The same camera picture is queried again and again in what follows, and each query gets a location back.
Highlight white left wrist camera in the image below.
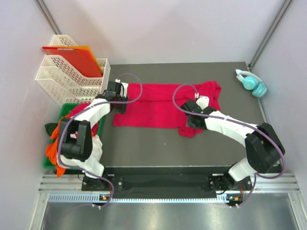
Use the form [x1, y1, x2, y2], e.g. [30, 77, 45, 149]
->
[115, 79, 129, 97]

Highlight dark green cloth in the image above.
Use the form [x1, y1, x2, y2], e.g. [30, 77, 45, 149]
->
[45, 123, 58, 136]

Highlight green plastic bin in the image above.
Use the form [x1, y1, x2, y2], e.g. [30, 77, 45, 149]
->
[43, 103, 105, 171]

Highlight red orange folder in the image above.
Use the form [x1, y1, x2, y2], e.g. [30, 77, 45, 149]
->
[42, 46, 103, 78]

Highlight orange t-shirt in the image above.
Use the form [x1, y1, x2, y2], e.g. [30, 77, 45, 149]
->
[45, 118, 66, 177]

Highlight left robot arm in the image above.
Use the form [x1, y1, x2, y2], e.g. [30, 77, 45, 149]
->
[57, 80, 128, 190]

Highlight red t-shirt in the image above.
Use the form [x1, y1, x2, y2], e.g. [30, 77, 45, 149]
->
[113, 81, 221, 138]
[69, 103, 99, 135]

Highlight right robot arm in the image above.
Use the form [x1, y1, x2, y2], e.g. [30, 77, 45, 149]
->
[180, 100, 285, 190]

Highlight red t-shirt in bin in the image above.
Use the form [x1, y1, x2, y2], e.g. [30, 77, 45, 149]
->
[69, 103, 99, 135]

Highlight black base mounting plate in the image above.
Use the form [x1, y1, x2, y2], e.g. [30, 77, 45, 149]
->
[81, 166, 255, 199]

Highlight white perforated file rack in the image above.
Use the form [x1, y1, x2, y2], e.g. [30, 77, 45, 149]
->
[35, 34, 111, 105]

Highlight teal white headphones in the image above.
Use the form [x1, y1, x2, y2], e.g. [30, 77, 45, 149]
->
[235, 69, 268, 98]

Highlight slotted cable duct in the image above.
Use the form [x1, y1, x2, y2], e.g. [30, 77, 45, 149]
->
[48, 193, 240, 204]

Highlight white t-shirt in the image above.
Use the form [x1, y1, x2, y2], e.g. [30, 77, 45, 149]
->
[57, 135, 104, 171]

